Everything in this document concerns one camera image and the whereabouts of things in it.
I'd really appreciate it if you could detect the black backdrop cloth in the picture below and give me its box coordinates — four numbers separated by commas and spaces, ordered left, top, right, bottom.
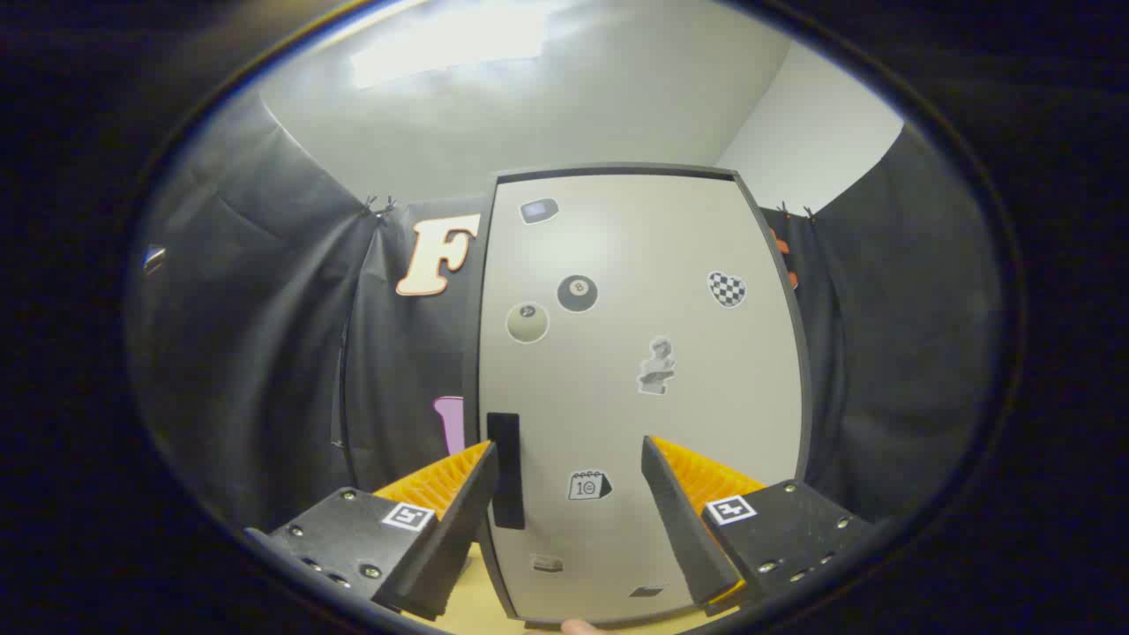
132, 97, 1002, 530

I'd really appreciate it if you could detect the grey cabinet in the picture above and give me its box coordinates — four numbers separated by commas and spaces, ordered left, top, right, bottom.
463, 163, 812, 629

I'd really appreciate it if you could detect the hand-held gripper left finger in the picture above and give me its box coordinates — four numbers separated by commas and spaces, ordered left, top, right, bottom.
245, 439, 500, 622

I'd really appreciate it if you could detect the black door handle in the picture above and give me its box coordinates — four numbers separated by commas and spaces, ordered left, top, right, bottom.
487, 412, 527, 530

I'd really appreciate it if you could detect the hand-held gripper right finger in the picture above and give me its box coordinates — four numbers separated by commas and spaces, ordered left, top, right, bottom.
640, 435, 876, 618

